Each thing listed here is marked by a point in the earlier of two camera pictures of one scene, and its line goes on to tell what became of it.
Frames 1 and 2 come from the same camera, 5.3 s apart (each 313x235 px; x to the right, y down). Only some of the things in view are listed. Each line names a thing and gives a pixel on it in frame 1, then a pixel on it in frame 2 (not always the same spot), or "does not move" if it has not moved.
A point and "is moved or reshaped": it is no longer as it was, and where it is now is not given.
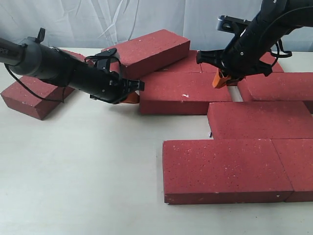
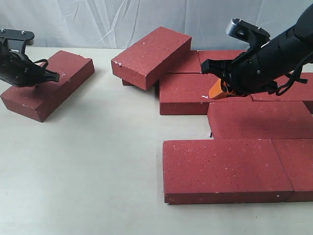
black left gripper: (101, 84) → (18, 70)
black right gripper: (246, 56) → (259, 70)
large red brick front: (221, 171) does not move
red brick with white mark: (180, 93) is moved or reshaped
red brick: (259, 120) does not move
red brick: (140, 56) is moved or reshaped
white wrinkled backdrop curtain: (83, 26) does not move
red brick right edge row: (279, 86) does not move
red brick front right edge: (296, 155) does not move
